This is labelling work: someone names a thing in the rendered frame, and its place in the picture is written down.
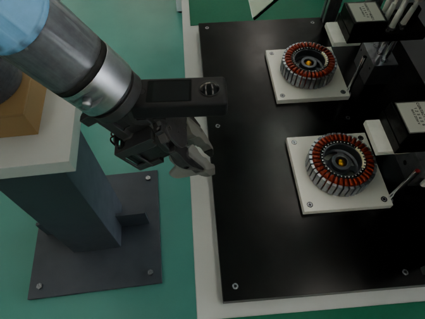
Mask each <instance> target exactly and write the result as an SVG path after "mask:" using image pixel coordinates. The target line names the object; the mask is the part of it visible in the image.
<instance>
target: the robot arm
mask: <svg viewBox="0 0 425 319"><path fill-rule="evenodd" d="M22 72H23V73H25V74H26V75H28V76H29V77H31V78H32V79H34V80H35V81H37V82H38V83H40V84H41V85H43V86H44V87H46V88H47V89H49V90H50V91H52V92H53V93H55V94H56V95H58V96H59V97H61V98H63V99H64V100H65V101H67V102H69V103H70V104H72V105H73V106H74V107H76V108H78V109H79V110H80V111H82V112H83V113H82V114H81V116H80V122H81V123H83V124H84V125H86V126H88V127H89V126H91V125H93V124H95V123H98V124H99V125H101V126H103V127H104V128H106V129H107V130H109V131H110V132H111V137H110V142H111V143H112V144H113V145H114V146H115V149H114V155H115V156H117V157H119V158H120V159H122V160H123V161H125V162H127V163H128V164H130V165H132V166H133V167H135V168H136V169H138V170H140V171H141V170H144V169H146V168H148V167H151V166H156V165H158V164H160V163H164V158H165V157H167V156H169V160H170V161H171V162H172V163H173V164H174V167H173V168H172V169H171V170H170V171H169V174H170V175H171V176H172V177H173V178H183V177H190V176H194V175H201V176H204V177H210V176H211V175H215V165H214V164H212V163H210V162H209V161H208V159H207V158H205V157H203V156H202V155H201V154H200V152H199V151H198V149H197V148H196V147H195V146H197V147H200V148H201V149H202V150H203V152H204V153H205V154H207V155H208V156H209V157H213V147H212V145H211V143H210V142H209V139H208V138H207V136H206V134H205V133H204V131H203V130H202V129H201V127H200V124H199V123H198V121H197V120H196V119H195V118H194V117H200V116H225V115H226V114H227V112H228V96H227V87H226V79H225V78H224V77H198V78H162V79H143V80H141V79H140V77H139V76H138V75H137V74H136V73H135V72H134V71H133V70H132V69H131V67H130V65H129V64H128V63H127V62H126V61H125V60H124V59H123V58H122V57H121V56H120V55H119V54H118V53H117V52H115V51H114V50H113V49H112V48H111V47H110V46H109V45H108V44H107V43H106V42H104V41H103V40H102V39H100V38H99V36H98V35H96V34H95V33H94V32H93V31H92V30H91V29H90V28H89V27H88V26H86V24H84V22H83V21H81V19H79V18H78V17H77V16H76V15H75V14H74V13H73V12H72V11H71V10H70V9H69V8H67V7H66V6H65V5H64V4H63V3H62V2H61V0H0V104H1V103H3V102H5V101H6V100H7V99H9V98H10V97H11V96H12V95H13V94H14V93H15V92H16V91H17V89H18V88H19V86H20V84H21V82H22ZM112 134H114V135H112ZM111 138H113V141H112V140H111ZM119 141H121V142H120V145H119ZM127 158H128V159H127ZM130 160H131V161H130ZM133 162H134V163H133ZM135 163H136V164H137V165H136V164H135Z"/></svg>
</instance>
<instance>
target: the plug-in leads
mask: <svg viewBox="0 0 425 319"><path fill-rule="evenodd" d="M414 1H415V2H414V3H408V2H409V0H403V1H402V3H401V5H400V7H399V9H398V11H397V12H396V13H395V14H394V17H393V20H392V21H391V23H390V24H389V25H388V26H387V29H389V30H391V31H394V30H395V29H396V25H397V23H398V21H399V19H400V18H401V17H403V12H404V10H405V13H406V15H405V16H404V17H403V19H402V21H401V22H399V23H398V25H399V27H400V26H404V27H406V26H407V22H408V21H409V19H410V18H413V17H418V15H419V13H420V12H421V10H422V9H421V7H420V6H419V3H421V2H423V0H414ZM391 2H392V0H386V2H385V5H384V6H383V9H382V11H383V13H384V14H385V16H386V18H387V20H388V21H390V17H391V15H392V13H393V12H394V10H395V8H396V6H397V2H398V0H394V2H392V3H391Z"/></svg>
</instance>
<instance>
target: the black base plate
mask: <svg viewBox="0 0 425 319"><path fill-rule="evenodd" d="M324 26H325V23H323V22H322V18H321V17H316V18H291V19H278V20H253V21H240V22H215V23H199V40H200V53H201V62H202V75H203V77H224V78H225V79H226V87H227V96H228V112H227V114H226V115H225V116H207V117H206V118H207V133H208V139H209V142H210V143H211V145H212V147H213V157H210V162H211V163H212V164H214V165H215V175H212V190H213V198H214V212H215V219H216V233H217V241H218V255H219V269H220V277H221V291H222V298H223V304H228V303H243V302H251V301H265V300H274V299H288V298H296V297H311V296H325V295H334V294H348V293H356V292H371V291H385V290H393V289H408V288H415V287H425V275H423V274H422V271H421V267H422V266H425V187H423V188H421V187H419V185H415V186H408V185H406V186H405V187H404V188H403V189H402V190H401V191H400V192H399V193H398V194H397V195H396V196H395V197H394V198H393V202H392V203H393V206H392V207H391V208H383V209H373V210H357V211H341V212H331V213H315V214H306V215H303V213H302V208H301V205H300V200H299V195H298V192H297V187H296V184H295V179H294V176H293V170H292V166H291V162H290V157H289V154H288V149H287V146H286V138H287V137H307V136H317V135H324V134H329V133H331V134H332V133H335V132H336V134H337V133H342V134H343V133H344V134H355V133H365V135H366V137H367V140H368V142H369V145H370V147H371V150H372V152H373V153H374V150H373V147H372V145H371V143H370V140H369V138H368V135H367V132H366V130H365V128H364V125H363V123H364V122H365V120H379V117H378V116H379V115H380V113H381V112H382V111H383V110H385V109H386V108H387V107H388V105H389V104H390V102H392V101H409V100H420V99H425V85H424V83H423V81H422V79H421V77H420V76H419V74H418V72H417V70H416V69H415V67H414V65H413V63H412V62H411V60H410V58H409V56H408V54H407V53H406V51H405V49H404V48H403V45H402V43H401V42H400V41H398V42H397V43H396V45H395V47H394V48H393V51H392V53H393V55H394V57H395V59H396V61H397V63H398V66H397V68H396V70H395V71H394V73H393V75H392V76H391V78H390V79H389V81H388V83H387V84H375V85H364V83H363V81H362V79H361V77H360V74H359V75H358V77H357V79H356V81H355V83H354V85H353V87H352V89H351V91H350V92H351V95H350V97H349V99H348V100H339V101H318V102H307V103H286V104H277V103H276V98H275V95H274V90H273V85H272V81H271V77H270V74H269V68H268V64H267V61H266V55H265V53H266V50H277V49H286V48H288V47H289V46H291V45H292V44H295V43H300V42H308V43H309V42H311V43H312V44H313V42H314V43H316V45H317V44H320V45H321V46H324V47H331V48H332V51H333V54H334V55H335V56H336V59H337V63H338V66H339V68H340V71H341V73H342V76H343V79H344V81H345V84H346V86H347V88H348V86H349V84H350V81H351V79H352V77H353V76H354V73H355V71H356V69H357V67H356V65H355V62H354V59H355V57H356V56H357V53H358V51H359V49H360V47H361V45H362V43H361V44H360V45H359V46H339V47H332V45H331V42H330V39H329V37H328V34H327V32H326V29H325V27H324ZM374 156H375V158H376V161H377V165H378V168H379V170H380V172H381V175H382V178H383V180H384V183H385V185H386V188H387V190H388V193H389V195H390V194H391V193H392V192H393V191H394V190H395V189H396V188H397V187H398V186H399V185H400V184H401V183H402V182H403V181H404V180H405V178H404V175H403V173H402V171H401V169H400V166H399V164H398V161H397V159H396V157H395V155H394V154H387V155H377V156H376V155H375V153H374Z"/></svg>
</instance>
